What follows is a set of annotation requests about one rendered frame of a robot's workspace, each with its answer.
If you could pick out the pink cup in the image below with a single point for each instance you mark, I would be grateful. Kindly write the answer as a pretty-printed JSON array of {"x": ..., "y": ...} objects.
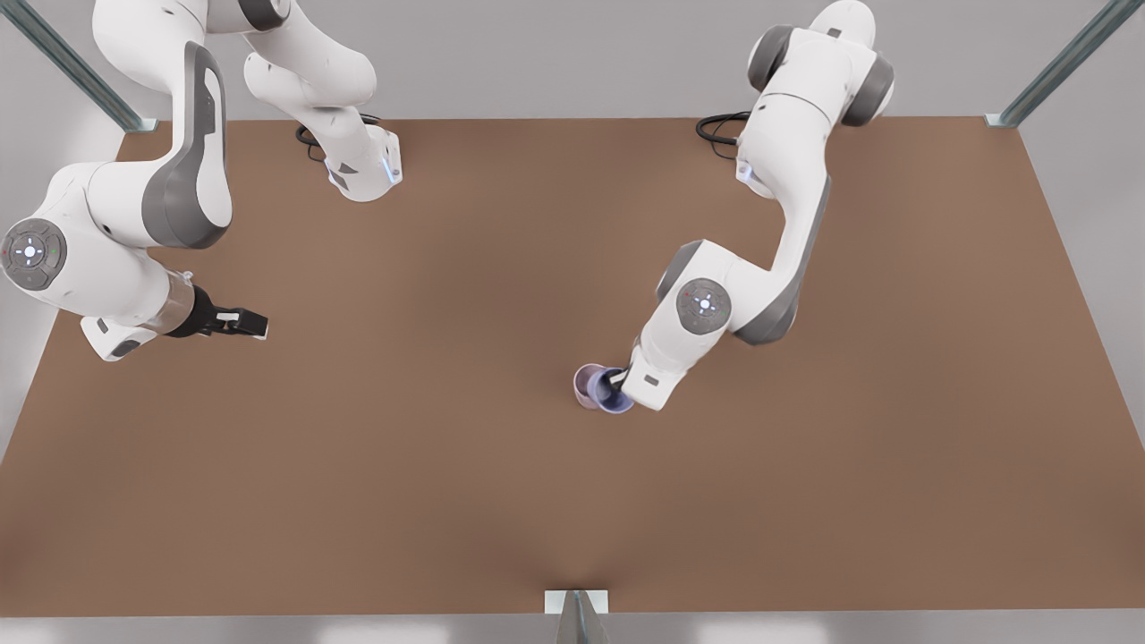
[{"x": 586, "y": 385}]

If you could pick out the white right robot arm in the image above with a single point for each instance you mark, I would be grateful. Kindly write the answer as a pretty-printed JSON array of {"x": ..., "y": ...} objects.
[{"x": 179, "y": 170}]

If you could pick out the silver frame post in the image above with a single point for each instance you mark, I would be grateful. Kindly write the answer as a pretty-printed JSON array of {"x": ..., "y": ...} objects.
[
  {"x": 1060, "y": 63},
  {"x": 579, "y": 617},
  {"x": 76, "y": 67}
]

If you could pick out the purple cup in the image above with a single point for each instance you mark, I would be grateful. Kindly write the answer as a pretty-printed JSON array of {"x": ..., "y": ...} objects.
[{"x": 614, "y": 400}]

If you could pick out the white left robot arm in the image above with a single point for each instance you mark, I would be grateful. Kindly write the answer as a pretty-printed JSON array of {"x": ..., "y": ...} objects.
[{"x": 787, "y": 161}]

